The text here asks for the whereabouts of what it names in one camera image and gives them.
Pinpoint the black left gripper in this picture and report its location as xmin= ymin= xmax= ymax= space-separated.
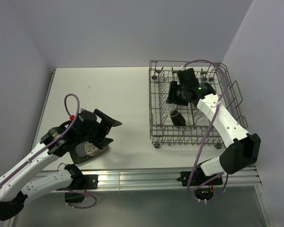
xmin=77 ymin=109 xmax=121 ymax=149

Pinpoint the clear drinking glass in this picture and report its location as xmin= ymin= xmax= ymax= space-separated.
xmin=162 ymin=104 xmax=177 ymax=115

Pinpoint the dark brown mug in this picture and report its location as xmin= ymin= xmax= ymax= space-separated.
xmin=169 ymin=110 xmax=186 ymax=128

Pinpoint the black square floral plate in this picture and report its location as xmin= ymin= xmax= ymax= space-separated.
xmin=70 ymin=142 xmax=109 ymax=164

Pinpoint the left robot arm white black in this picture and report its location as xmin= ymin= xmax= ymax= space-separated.
xmin=0 ymin=109 xmax=122 ymax=221

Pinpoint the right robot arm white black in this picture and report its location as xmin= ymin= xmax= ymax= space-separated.
xmin=166 ymin=68 xmax=261 ymax=184

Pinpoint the grey wire dish rack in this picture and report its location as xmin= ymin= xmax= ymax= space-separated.
xmin=149 ymin=60 xmax=248 ymax=148

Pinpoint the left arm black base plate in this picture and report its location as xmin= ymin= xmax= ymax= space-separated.
xmin=64 ymin=175 xmax=98 ymax=204

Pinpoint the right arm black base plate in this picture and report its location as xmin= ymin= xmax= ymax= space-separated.
xmin=177 ymin=165 xmax=223 ymax=201

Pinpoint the aluminium rail frame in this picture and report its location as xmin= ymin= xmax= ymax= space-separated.
xmin=2 ymin=68 xmax=275 ymax=227

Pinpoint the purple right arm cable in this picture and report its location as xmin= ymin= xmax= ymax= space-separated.
xmin=182 ymin=59 xmax=230 ymax=203

